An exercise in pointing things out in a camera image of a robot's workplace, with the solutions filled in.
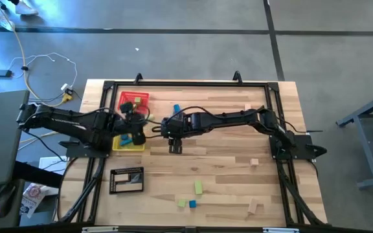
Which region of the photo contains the silver metal bracket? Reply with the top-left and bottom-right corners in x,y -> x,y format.
82,226 -> 119,233
262,227 -> 300,233

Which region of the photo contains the black computer mouse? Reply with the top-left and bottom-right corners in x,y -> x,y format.
0,184 -> 16,218

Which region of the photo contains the black plastic basket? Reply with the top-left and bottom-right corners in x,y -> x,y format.
109,166 -> 144,195

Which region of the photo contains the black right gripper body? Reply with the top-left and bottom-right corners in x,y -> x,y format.
159,112 -> 192,140

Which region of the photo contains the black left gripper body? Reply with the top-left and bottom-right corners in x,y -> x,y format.
121,111 -> 147,146

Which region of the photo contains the gray metal table frame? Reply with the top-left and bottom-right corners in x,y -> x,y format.
335,89 -> 373,190

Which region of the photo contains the red plastic basket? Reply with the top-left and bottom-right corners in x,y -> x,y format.
117,91 -> 151,114

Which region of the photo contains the yellow floor cable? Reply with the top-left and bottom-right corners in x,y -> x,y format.
0,1 -> 64,104

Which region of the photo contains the white floor cable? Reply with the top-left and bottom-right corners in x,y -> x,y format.
7,52 -> 78,90

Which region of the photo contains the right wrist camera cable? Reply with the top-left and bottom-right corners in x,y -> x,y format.
162,105 -> 226,126

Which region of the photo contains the printed paper bag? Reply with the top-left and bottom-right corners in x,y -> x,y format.
19,183 -> 58,218

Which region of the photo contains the white paper sheet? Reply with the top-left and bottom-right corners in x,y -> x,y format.
39,156 -> 69,172

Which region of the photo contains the black floor cable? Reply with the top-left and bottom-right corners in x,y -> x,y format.
24,128 -> 67,161

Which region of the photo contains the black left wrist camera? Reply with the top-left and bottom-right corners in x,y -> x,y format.
120,102 -> 135,114

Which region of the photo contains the black aluminium table frame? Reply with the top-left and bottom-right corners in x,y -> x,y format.
56,71 -> 329,227

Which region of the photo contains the person's foot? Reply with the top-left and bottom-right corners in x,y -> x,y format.
0,14 -> 16,32
14,0 -> 40,16

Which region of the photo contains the yellow plastic basket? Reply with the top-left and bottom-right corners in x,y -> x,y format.
111,133 -> 146,152

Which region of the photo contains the black desk support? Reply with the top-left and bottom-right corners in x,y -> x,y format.
13,161 -> 63,189

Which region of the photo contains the gray desk top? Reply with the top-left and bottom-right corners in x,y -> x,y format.
0,89 -> 30,189

